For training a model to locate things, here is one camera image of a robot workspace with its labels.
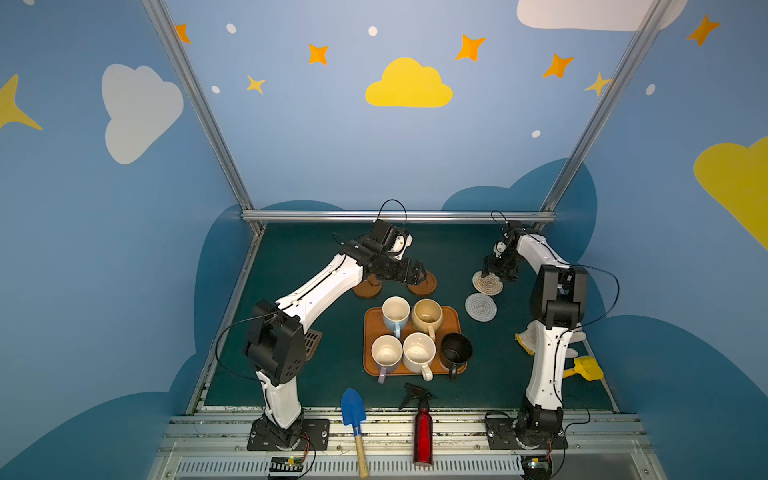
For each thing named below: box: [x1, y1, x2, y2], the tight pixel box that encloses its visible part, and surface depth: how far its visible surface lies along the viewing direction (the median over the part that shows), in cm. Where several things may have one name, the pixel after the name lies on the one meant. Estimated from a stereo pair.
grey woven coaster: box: [464, 292, 498, 323], surface depth 100 cm
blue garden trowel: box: [341, 387, 368, 479], surface depth 80 cm
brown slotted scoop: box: [304, 329, 323, 362], surface depth 90 cm
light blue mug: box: [382, 296, 411, 339], surface depth 90 cm
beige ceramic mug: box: [411, 298, 443, 341], surface depth 90 cm
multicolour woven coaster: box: [472, 270, 504, 296], surface depth 106 cm
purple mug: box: [371, 334, 403, 384], surface depth 84 cm
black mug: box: [439, 332, 473, 382], surface depth 83 cm
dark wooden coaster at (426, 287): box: [407, 270, 438, 296], surface depth 106 cm
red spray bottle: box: [398, 383, 438, 466], surface depth 75 cm
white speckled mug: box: [402, 332, 437, 382], surface depth 84 cm
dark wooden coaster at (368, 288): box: [353, 273, 383, 299], surface depth 103 cm
